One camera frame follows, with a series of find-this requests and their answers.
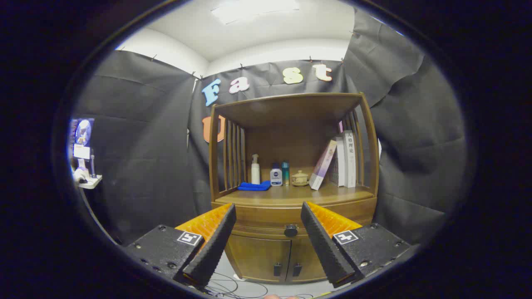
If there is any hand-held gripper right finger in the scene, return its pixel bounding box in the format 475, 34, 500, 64
300, 201, 411, 289

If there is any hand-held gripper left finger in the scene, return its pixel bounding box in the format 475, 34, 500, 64
124, 203, 237, 288

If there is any wooden drawer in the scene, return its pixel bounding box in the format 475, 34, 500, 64
212, 199, 377, 240

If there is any wooden cabinet door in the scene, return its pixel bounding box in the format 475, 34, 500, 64
290, 236, 329, 284
225, 234, 292, 284

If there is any wooden countertop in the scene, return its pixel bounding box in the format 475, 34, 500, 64
214, 183, 374, 207

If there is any wooden cabinet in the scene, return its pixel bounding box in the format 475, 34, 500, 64
208, 92, 379, 285

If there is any folded blue cloth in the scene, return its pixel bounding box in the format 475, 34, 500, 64
237, 180, 271, 191

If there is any dark patterned book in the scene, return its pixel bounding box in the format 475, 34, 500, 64
329, 154, 339, 186

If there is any purple cover book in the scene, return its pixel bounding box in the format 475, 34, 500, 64
309, 140, 338, 191

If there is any plain white book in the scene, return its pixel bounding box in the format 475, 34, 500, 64
335, 136, 346, 187

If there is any white book with black lettering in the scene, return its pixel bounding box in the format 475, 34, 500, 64
343, 130, 357, 188

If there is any white device stand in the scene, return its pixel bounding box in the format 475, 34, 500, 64
69, 118, 103, 190

